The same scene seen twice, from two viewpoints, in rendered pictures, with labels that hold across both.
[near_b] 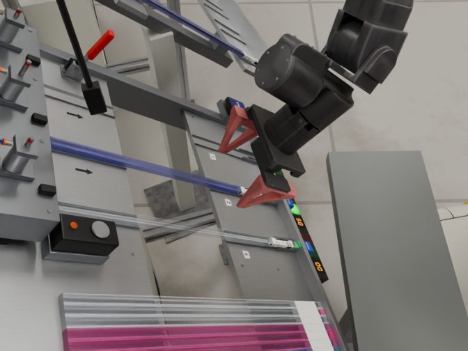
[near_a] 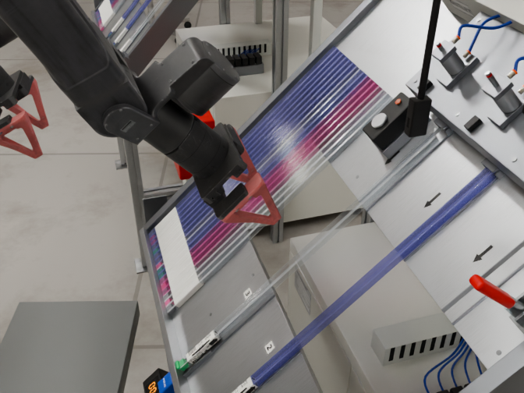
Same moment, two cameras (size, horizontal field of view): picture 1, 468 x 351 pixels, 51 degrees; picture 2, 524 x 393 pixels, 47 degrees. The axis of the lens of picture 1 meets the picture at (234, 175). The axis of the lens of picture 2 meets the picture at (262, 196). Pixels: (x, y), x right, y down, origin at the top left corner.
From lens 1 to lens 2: 1.02 m
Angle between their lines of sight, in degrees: 89
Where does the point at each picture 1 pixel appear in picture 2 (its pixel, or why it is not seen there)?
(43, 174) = (437, 95)
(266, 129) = (226, 141)
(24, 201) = (433, 68)
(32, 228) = not seen: hidden behind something
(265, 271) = (226, 296)
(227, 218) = (270, 320)
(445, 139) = not seen: outside the picture
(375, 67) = not seen: hidden behind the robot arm
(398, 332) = (78, 354)
